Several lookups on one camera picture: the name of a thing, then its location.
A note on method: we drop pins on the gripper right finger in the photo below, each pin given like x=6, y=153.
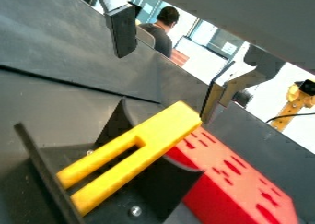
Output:
x=220, y=92

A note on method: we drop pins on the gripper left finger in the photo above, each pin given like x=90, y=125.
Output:
x=118, y=14

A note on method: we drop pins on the yellow two-prong peg object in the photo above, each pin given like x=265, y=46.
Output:
x=154, y=136

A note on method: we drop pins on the red foam shape board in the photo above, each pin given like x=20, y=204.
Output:
x=232, y=194

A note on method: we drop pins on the black curved fixture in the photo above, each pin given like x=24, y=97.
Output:
x=146, y=198

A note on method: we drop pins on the person in dark shirt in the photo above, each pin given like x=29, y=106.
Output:
x=165, y=21

